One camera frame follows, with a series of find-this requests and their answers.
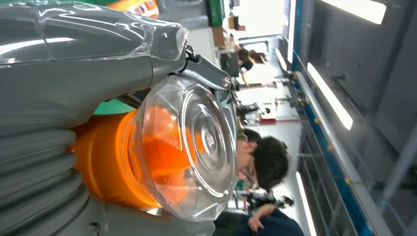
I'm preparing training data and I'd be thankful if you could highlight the orange bottle with clear cap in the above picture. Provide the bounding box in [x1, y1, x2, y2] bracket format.
[66, 75, 238, 223]
[107, 0, 160, 19]

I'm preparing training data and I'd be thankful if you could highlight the white light strip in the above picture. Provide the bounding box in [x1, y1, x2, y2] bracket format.
[321, 0, 387, 26]
[306, 61, 354, 131]
[295, 171, 318, 236]
[286, 0, 297, 64]

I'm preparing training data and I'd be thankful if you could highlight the grey pole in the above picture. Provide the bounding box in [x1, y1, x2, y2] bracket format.
[377, 128, 417, 211]

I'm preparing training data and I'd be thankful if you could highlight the black monitor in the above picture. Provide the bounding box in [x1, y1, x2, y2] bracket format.
[220, 52, 240, 78]

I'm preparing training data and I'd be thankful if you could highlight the person with glasses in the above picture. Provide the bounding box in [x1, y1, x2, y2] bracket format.
[235, 128, 291, 192]

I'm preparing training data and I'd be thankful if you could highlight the cardboard box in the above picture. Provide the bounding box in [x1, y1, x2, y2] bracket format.
[211, 26, 227, 48]

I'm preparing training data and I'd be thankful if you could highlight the blue metal rail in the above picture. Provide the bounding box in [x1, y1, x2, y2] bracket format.
[291, 0, 374, 236]

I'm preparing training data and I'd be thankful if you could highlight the person in dark blue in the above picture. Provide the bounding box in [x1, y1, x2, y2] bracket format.
[213, 203, 305, 236]

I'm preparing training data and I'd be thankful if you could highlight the green crate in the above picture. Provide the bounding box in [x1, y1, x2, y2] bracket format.
[206, 0, 226, 28]

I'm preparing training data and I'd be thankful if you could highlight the distant person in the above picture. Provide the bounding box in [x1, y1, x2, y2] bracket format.
[237, 47, 269, 88]

